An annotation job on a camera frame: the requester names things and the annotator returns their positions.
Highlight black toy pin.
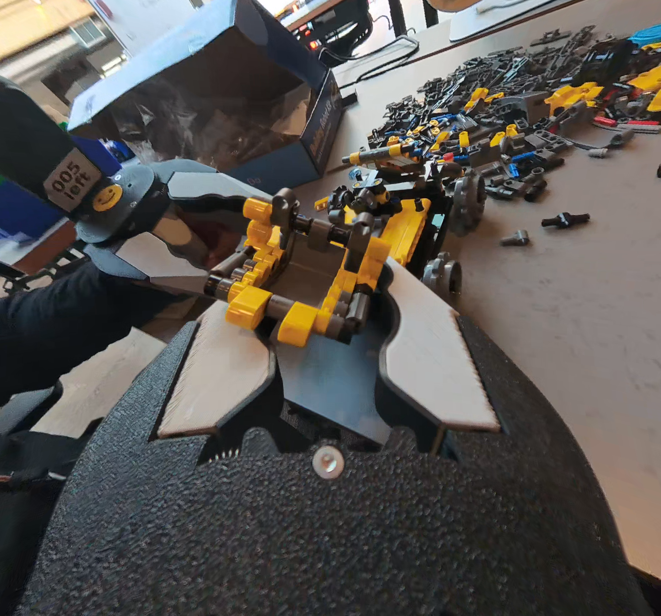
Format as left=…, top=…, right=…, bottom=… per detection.
left=541, top=212, right=591, bottom=229

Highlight blue curved toy beam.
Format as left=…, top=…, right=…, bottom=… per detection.
left=627, top=25, right=661, bottom=50

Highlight yellow grey toy excavator arm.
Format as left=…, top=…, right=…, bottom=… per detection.
left=204, top=188, right=393, bottom=348

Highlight person's black jacket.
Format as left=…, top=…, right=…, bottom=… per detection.
left=0, top=384, right=104, bottom=616

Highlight pile of small toy parts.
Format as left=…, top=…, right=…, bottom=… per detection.
left=367, top=25, right=661, bottom=204

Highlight black sled base chair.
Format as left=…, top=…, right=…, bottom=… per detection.
left=289, top=0, right=375, bottom=59

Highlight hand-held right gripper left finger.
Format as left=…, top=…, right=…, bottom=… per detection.
left=156, top=300, right=278, bottom=439

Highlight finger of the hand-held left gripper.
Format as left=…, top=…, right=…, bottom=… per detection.
left=84, top=230, right=230, bottom=299
left=168, top=171, right=273, bottom=215

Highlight crumpled clear plastic bags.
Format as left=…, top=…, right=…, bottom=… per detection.
left=90, top=74, right=311, bottom=162

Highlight person's left forearm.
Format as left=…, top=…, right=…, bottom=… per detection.
left=0, top=260, right=189, bottom=405

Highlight dark blue cardboard box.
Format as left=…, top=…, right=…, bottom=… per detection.
left=67, top=0, right=346, bottom=193

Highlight grey desk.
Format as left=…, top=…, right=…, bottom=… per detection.
left=207, top=0, right=661, bottom=581

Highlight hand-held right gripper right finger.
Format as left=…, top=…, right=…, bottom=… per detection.
left=378, top=257, right=503, bottom=434

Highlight yellow black toy vehicle chassis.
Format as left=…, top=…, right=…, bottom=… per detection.
left=315, top=146, right=489, bottom=297

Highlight whiteboard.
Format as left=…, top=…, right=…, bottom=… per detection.
left=83, top=0, right=199, bottom=56

